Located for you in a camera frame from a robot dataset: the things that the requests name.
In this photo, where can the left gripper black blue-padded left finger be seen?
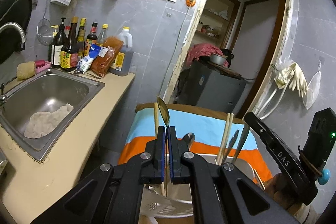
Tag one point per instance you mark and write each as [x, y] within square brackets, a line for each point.
[111, 194]

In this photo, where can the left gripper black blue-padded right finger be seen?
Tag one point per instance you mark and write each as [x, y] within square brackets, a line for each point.
[220, 193]

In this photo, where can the black wok pan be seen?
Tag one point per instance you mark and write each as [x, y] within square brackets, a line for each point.
[18, 11]

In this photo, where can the black tracker box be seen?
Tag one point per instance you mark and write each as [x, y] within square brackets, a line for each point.
[319, 144]

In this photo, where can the small metal pot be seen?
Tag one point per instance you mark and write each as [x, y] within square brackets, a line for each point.
[218, 59]

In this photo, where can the red capped sauce bottle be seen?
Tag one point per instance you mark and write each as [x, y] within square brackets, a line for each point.
[91, 38]

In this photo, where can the yellow sponge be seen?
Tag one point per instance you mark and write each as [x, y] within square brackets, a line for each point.
[26, 70]

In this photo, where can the black pump bottle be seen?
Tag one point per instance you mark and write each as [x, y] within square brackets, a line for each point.
[57, 44]

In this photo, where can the wooden chopstick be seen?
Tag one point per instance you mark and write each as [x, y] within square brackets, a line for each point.
[224, 141]
[156, 125]

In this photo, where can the large dark oil jug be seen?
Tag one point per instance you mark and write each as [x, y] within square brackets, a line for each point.
[121, 65]

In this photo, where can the dark soy sauce bottle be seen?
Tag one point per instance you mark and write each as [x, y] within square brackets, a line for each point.
[69, 51]

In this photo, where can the white plastic utensil caddy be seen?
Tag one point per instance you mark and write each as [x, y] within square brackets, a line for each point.
[177, 203]

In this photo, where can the clear yellow-capped bottle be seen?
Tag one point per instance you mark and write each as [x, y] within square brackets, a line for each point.
[102, 36]

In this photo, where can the wire mesh strainer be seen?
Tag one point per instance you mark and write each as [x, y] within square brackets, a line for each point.
[44, 30]

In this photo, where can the blue white salt bag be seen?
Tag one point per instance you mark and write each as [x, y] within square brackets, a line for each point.
[85, 63]

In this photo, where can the chrome curved faucet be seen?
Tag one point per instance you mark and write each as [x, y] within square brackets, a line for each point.
[14, 36]

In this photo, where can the orange-brown spice bag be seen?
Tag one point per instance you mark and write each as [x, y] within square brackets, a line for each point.
[109, 50]

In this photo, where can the striped colourful table cloth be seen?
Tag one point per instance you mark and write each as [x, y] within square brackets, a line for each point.
[207, 126]

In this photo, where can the cream rubber gloves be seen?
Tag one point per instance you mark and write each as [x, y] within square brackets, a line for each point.
[292, 77]

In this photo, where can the grey dish rag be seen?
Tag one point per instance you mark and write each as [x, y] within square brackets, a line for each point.
[43, 123]

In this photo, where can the dark grey cabinet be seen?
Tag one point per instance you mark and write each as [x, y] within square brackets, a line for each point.
[209, 88]

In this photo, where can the person's right hand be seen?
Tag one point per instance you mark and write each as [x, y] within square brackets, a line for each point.
[277, 188]

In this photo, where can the stainless steel sink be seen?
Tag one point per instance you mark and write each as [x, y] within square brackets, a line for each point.
[46, 92]

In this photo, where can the orange wall hook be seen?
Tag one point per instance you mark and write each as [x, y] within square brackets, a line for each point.
[190, 3]

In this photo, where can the white mesh bag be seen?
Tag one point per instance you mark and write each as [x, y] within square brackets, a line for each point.
[313, 89]

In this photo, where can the metal spoon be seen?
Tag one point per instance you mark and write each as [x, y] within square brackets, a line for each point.
[164, 111]

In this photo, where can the red pink cloth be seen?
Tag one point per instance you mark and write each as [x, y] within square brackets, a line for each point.
[204, 49]

